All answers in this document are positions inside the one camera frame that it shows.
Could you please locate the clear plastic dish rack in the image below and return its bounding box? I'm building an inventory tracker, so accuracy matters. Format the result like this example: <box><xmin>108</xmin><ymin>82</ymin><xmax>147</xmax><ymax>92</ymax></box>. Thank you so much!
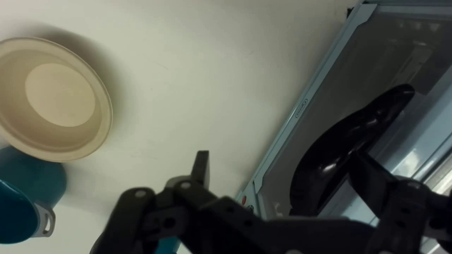
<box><xmin>235</xmin><ymin>1</ymin><xmax>452</xmax><ymax>223</ymax></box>

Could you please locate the teal pot with grey handles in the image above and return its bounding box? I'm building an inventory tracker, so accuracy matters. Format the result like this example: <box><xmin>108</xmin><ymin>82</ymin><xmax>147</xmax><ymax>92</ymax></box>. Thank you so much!
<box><xmin>0</xmin><ymin>145</ymin><xmax>68</xmax><ymax>246</ymax></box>

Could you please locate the beige bowl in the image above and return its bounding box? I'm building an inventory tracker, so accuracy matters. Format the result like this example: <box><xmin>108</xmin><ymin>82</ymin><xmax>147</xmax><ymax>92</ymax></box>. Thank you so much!
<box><xmin>0</xmin><ymin>37</ymin><xmax>115</xmax><ymax>164</ymax></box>

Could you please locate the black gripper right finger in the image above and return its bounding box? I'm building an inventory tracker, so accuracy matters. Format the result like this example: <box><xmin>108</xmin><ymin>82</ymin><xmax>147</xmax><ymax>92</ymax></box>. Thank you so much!
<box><xmin>348</xmin><ymin>151</ymin><xmax>452</xmax><ymax>254</ymax></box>

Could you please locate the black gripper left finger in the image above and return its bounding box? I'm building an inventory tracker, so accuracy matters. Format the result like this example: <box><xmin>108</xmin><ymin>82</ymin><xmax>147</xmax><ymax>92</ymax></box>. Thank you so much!
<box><xmin>89</xmin><ymin>150</ymin><xmax>224</xmax><ymax>254</ymax></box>

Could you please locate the light blue toaster oven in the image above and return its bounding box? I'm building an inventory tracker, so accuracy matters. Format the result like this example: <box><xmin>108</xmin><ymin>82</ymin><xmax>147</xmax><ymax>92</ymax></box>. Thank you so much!
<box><xmin>235</xmin><ymin>0</ymin><xmax>452</xmax><ymax>254</ymax></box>

